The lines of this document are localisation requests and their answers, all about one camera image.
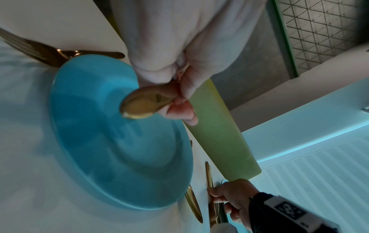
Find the white window blind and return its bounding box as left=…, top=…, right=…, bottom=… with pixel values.
left=242, top=75, right=369, bottom=233

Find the person's left hand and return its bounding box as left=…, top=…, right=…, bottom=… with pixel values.
left=111, top=0, right=268, bottom=126

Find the pile of gold cutlery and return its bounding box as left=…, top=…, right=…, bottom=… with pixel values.
left=119, top=63, right=191, bottom=121

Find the gold spoon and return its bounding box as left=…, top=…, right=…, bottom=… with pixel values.
left=184, top=139, right=204, bottom=224

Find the person's right hand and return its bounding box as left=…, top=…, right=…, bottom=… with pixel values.
left=207, top=178, right=260, bottom=226

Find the black right wristband with markers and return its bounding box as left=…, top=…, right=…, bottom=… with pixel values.
left=247, top=192, right=342, bottom=233

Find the gold knife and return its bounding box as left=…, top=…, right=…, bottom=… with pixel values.
left=205, top=161, right=221, bottom=228

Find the green padded bench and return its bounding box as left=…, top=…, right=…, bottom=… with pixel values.
left=108, top=15, right=263, bottom=183

